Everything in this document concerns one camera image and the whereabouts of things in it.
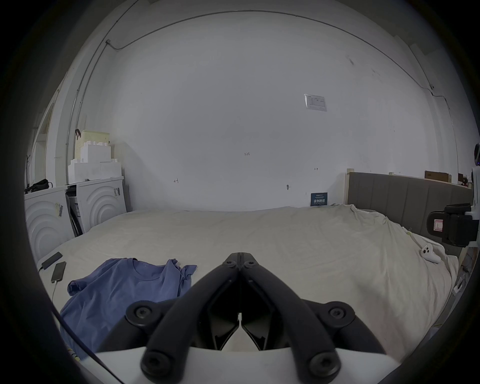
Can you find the white hand controller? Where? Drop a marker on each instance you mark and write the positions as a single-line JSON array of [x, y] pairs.
[[429, 254]]

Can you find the blue t-shirt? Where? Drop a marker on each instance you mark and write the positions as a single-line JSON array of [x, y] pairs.
[[123, 288]]

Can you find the bed with beige sheet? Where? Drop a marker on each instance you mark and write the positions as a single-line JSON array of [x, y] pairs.
[[285, 236]]

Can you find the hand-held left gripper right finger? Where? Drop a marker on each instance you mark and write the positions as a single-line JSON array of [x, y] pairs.
[[300, 322]]

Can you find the brown carton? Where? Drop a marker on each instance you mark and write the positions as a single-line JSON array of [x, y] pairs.
[[437, 176]]

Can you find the blue sign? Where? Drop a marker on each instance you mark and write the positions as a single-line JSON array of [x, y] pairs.
[[319, 199]]

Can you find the black power bank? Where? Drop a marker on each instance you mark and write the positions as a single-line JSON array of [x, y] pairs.
[[51, 260]]

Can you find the white washing machine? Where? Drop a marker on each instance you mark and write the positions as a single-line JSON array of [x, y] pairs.
[[47, 221], [99, 202]]

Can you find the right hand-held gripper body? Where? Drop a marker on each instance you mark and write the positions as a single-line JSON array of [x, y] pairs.
[[455, 225]]

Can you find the white paper sheet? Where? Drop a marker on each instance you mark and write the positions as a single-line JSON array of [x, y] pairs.
[[315, 102]]

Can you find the black phone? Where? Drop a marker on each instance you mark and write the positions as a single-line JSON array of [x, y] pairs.
[[59, 272]]

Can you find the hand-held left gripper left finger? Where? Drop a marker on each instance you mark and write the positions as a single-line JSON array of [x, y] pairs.
[[176, 322]]

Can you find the grey padded headboard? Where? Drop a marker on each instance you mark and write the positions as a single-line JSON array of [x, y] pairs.
[[397, 198]]

